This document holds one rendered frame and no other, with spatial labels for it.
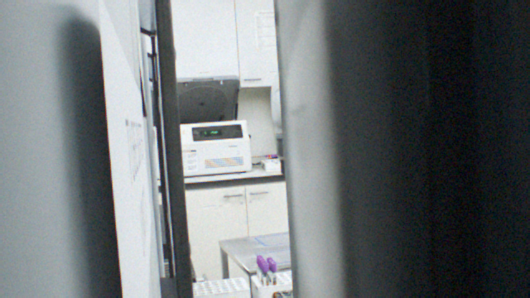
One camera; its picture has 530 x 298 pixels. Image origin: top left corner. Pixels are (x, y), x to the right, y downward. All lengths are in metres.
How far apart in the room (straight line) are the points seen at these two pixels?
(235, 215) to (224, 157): 0.40
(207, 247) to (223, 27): 1.57
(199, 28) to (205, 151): 0.92
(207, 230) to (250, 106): 1.15
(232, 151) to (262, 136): 0.71
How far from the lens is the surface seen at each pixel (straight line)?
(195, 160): 3.52
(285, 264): 1.58
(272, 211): 3.63
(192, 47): 3.84
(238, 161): 3.57
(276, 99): 1.21
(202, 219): 3.56
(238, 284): 1.29
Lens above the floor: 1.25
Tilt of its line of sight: 3 degrees down
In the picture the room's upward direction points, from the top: 4 degrees counter-clockwise
